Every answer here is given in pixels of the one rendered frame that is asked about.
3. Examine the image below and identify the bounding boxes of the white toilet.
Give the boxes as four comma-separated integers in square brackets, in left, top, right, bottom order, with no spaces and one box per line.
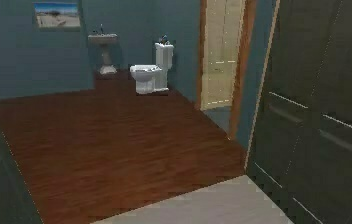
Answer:
[129,42,175,96]

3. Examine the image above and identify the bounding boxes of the small dark items on toilet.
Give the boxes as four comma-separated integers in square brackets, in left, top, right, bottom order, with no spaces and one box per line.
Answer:
[158,34,172,46]

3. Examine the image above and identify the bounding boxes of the cream room door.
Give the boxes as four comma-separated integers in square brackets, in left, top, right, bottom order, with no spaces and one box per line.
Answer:
[200,0,248,111]

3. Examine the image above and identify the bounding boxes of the dark sink faucet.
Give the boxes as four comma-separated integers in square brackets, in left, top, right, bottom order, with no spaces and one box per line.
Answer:
[91,23,107,36]

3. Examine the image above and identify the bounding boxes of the dark green room door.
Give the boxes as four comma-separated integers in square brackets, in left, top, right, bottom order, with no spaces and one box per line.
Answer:
[244,0,352,224]

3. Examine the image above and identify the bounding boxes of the framed beach picture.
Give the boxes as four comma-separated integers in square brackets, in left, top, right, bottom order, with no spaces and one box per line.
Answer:
[33,1,82,30]

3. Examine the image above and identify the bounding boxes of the white pedestal sink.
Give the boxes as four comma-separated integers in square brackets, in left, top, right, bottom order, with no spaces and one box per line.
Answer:
[87,32,119,76]

